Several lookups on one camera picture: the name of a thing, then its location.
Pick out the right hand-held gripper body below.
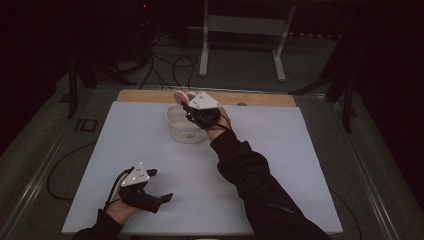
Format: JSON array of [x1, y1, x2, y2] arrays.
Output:
[[183, 91, 223, 130]]

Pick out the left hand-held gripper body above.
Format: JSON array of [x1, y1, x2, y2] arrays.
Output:
[[117, 162, 163, 215]]

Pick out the white slotted plastic basket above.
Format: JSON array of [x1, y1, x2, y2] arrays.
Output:
[[165, 104, 209, 145]]

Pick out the person's right hand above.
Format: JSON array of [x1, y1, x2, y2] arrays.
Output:
[[205, 105, 233, 142]]

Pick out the person's left hand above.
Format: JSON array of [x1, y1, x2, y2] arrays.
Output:
[[105, 191, 136, 225]]

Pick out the white table mat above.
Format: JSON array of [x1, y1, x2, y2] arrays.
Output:
[[61, 100, 344, 236]]

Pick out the black square floor plate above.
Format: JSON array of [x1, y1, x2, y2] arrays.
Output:
[[74, 117, 99, 133]]

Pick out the grey metal stand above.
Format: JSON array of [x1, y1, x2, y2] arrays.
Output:
[[198, 0, 297, 83]]

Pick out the dark tripod stand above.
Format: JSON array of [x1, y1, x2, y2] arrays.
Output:
[[67, 49, 138, 120], [288, 33, 359, 134]]

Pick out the left hand-held gripper cable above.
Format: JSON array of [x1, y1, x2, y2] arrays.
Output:
[[103, 167, 135, 212]]

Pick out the tangled black cables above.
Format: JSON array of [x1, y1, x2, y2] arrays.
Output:
[[138, 31, 200, 92]]

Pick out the black floor cable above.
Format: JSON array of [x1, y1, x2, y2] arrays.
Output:
[[329, 188, 363, 240], [46, 141, 98, 202]]

